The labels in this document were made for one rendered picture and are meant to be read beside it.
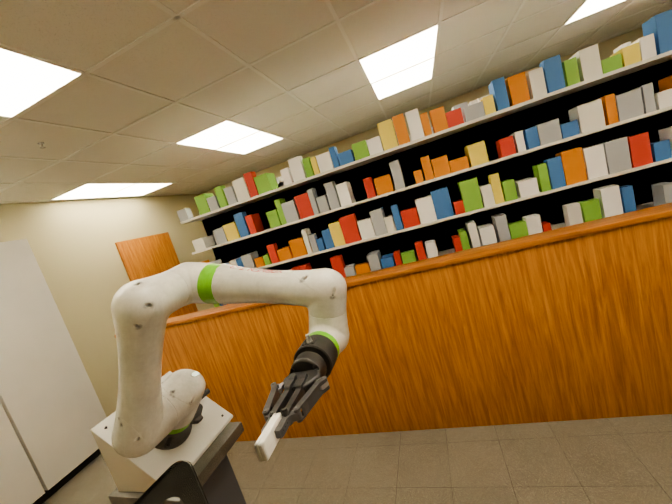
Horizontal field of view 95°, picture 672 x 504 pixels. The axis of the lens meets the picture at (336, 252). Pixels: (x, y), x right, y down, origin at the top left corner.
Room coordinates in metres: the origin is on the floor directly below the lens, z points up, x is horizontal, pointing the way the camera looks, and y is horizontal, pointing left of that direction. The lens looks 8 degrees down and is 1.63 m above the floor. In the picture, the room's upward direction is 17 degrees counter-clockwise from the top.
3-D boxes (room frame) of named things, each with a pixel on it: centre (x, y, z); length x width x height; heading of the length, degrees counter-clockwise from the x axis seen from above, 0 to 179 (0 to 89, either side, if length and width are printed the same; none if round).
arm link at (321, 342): (0.68, 0.12, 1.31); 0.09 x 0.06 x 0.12; 72
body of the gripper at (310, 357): (0.61, 0.14, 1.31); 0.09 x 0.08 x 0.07; 162
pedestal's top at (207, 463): (1.03, 0.76, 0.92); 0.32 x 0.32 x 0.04; 70
